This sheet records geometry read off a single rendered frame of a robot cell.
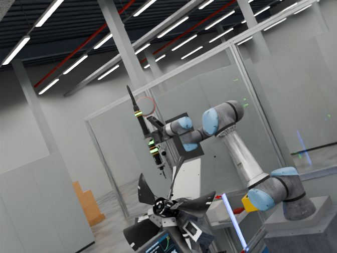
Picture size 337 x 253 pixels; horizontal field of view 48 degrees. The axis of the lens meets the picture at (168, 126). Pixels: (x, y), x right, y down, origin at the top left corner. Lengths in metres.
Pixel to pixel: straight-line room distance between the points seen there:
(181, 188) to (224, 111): 1.06
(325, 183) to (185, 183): 0.94
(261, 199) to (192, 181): 1.02
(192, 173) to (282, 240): 1.03
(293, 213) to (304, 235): 0.12
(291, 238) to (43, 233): 6.41
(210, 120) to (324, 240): 0.71
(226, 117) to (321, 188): 1.15
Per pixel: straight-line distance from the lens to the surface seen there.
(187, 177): 2.73
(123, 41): 8.76
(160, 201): 2.43
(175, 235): 2.37
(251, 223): 3.07
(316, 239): 1.81
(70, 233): 8.07
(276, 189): 1.78
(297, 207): 1.88
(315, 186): 2.77
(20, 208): 7.71
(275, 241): 1.90
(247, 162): 1.78
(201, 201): 2.30
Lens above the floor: 1.67
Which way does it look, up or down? level
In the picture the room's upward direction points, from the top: 23 degrees counter-clockwise
